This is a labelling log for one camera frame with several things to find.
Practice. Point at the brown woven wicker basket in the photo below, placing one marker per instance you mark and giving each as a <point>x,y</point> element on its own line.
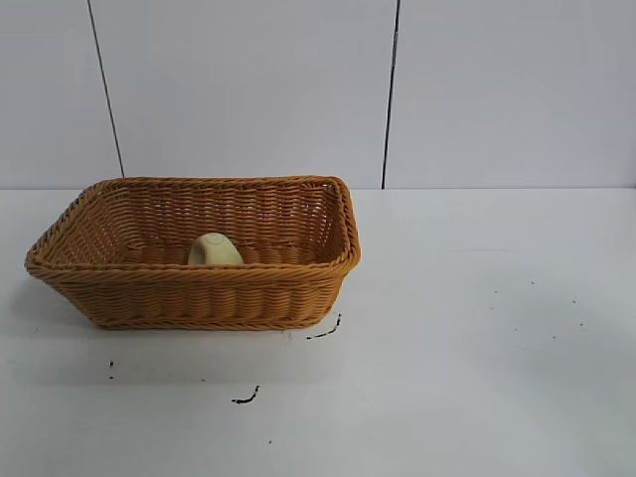
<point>199,293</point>

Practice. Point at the pale yellow egg yolk pastry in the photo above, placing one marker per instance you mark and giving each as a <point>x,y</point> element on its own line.
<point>218,251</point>

